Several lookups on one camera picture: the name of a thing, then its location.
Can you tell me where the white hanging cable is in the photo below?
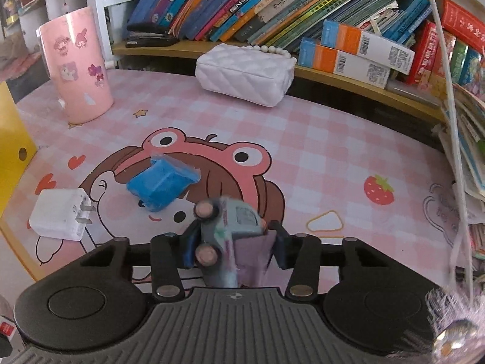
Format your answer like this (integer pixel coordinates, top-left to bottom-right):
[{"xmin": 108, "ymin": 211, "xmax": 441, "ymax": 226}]
[{"xmin": 422, "ymin": 0, "xmax": 475, "ymax": 288}]

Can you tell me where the white phone charger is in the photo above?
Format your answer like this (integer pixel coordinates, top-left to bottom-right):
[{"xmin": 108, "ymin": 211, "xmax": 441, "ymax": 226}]
[{"xmin": 29, "ymin": 188, "xmax": 96, "ymax": 241}]

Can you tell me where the blue wrapped packet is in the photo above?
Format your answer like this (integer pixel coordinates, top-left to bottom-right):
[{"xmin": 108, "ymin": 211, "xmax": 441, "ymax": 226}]
[{"xmin": 126, "ymin": 154, "xmax": 201, "ymax": 212}]

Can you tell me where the small toy car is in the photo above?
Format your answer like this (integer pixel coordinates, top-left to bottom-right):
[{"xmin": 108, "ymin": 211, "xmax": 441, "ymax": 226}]
[{"xmin": 194, "ymin": 197, "xmax": 276, "ymax": 288}]

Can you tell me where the pink cartoon box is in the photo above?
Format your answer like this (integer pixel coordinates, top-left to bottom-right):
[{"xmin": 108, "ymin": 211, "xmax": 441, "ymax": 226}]
[{"xmin": 36, "ymin": 7, "xmax": 113, "ymax": 124}]

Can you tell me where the pink checkered tablecloth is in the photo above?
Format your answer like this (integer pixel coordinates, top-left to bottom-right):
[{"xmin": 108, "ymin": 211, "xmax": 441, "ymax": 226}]
[{"xmin": 1, "ymin": 70, "xmax": 458, "ymax": 285}]

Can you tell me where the yellow cardboard box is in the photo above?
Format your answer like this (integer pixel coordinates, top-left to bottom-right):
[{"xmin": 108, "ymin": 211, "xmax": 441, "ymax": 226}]
[{"xmin": 0, "ymin": 82, "xmax": 37, "ymax": 214}]

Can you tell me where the red hardcover book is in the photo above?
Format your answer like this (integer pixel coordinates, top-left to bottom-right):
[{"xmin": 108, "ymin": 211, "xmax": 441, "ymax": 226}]
[{"xmin": 404, "ymin": 21, "xmax": 439, "ymax": 89}]

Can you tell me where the stack of papers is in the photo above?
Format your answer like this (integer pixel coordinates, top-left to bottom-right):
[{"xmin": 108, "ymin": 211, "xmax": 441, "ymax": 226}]
[{"xmin": 454, "ymin": 85, "xmax": 484, "ymax": 261}]

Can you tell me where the orange blue white box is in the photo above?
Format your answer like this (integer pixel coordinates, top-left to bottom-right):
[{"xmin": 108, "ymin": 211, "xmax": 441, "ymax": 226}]
[{"xmin": 321, "ymin": 20, "xmax": 415, "ymax": 75}]

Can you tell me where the white quilted purse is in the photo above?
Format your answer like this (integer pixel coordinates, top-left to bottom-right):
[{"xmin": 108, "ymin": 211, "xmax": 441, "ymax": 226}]
[{"xmin": 195, "ymin": 44, "xmax": 297, "ymax": 108}]

